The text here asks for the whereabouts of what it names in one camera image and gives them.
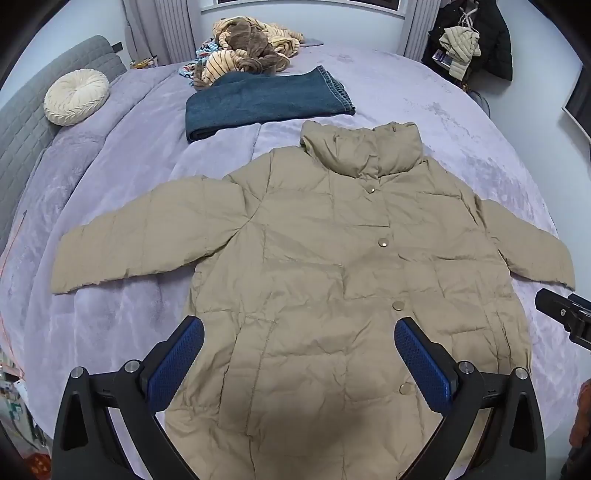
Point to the colourful printed cloth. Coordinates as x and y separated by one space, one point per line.
203 48

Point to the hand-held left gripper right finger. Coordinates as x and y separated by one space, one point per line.
422 364

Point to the hanging black coat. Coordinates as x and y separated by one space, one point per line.
496 46

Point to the beige puffer jacket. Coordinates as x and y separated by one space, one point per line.
314 258

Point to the grey curtain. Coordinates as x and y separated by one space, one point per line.
418 23
157 27

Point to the dark flat screen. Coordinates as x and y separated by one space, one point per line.
579 115

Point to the lilac plush blanket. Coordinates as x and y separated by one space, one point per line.
115 184

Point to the round cream pillow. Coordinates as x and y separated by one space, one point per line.
76 97

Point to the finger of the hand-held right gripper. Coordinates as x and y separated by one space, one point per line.
561 311

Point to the hanging beige puffer garment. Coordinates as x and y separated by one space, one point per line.
459 50

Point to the person's orange patterned clothing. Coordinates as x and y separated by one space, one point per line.
582 415

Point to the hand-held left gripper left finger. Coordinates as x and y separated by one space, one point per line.
178 364

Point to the grey padded headboard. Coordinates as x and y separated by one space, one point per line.
23 138

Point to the red box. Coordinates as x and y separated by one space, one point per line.
39 461

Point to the folded blue jeans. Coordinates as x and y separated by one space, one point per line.
268 101

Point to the brown striped clothes pile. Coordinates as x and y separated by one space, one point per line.
240 55

